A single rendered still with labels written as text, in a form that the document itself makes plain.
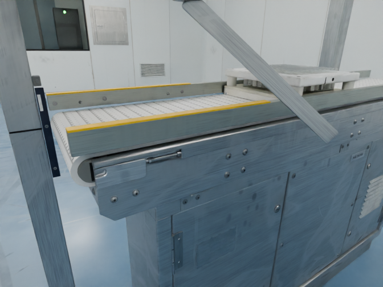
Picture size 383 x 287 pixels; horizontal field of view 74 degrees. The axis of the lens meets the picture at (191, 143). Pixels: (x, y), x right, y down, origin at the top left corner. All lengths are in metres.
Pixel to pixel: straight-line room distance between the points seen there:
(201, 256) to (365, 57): 3.45
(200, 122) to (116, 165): 0.14
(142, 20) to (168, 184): 5.58
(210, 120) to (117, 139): 0.15
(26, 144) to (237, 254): 0.55
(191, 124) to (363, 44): 3.54
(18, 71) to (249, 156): 0.47
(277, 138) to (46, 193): 0.52
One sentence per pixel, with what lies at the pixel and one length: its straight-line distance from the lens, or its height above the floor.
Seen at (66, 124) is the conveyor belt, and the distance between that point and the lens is 0.50.
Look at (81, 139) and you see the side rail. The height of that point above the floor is 0.86.
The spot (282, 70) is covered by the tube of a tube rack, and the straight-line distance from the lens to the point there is 0.66.
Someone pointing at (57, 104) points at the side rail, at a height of 0.85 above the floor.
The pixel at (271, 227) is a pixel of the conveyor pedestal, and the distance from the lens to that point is 0.77.
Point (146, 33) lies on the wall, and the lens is 5.91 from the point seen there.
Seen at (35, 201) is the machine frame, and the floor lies 0.63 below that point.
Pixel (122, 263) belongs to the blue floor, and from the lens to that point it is 1.37.
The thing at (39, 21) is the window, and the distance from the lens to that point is 5.62.
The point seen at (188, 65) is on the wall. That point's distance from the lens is 6.32.
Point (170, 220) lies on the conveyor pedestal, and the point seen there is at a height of 0.65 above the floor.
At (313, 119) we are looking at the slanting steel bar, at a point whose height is 0.86.
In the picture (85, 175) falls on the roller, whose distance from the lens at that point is 0.36.
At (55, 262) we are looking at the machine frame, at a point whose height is 0.45.
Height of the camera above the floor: 0.96
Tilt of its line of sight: 21 degrees down
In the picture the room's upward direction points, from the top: 1 degrees clockwise
